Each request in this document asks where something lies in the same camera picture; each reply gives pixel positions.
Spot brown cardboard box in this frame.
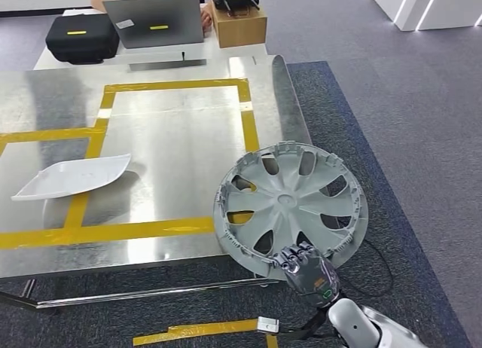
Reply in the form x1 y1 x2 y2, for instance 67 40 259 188
208 0 269 50

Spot black camera bracket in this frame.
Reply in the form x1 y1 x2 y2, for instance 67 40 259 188
278 305 334 344

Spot yellow tape on workbench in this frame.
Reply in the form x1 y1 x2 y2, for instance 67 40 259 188
0 78 262 251

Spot grey laptop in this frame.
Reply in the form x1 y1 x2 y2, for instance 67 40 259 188
103 0 205 50

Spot stainless steel workbench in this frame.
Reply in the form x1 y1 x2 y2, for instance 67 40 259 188
0 53 313 313

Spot black carry case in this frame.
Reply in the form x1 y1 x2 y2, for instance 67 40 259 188
45 12 121 66

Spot grey plastic wheel hubcap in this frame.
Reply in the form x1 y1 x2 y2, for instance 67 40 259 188
212 141 370 282

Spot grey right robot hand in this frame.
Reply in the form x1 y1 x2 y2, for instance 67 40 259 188
271 241 342 310

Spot thin black floor cable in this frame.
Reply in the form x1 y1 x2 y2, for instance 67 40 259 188
339 238 395 301

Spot yellow floor tape outline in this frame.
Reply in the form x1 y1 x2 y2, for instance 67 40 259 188
133 318 280 348

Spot white plastic cover part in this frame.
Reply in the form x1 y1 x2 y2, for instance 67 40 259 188
11 153 132 203

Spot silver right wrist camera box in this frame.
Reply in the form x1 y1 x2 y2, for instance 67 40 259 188
257 316 281 336

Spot white lit plinth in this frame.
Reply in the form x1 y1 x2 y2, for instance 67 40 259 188
364 0 482 33

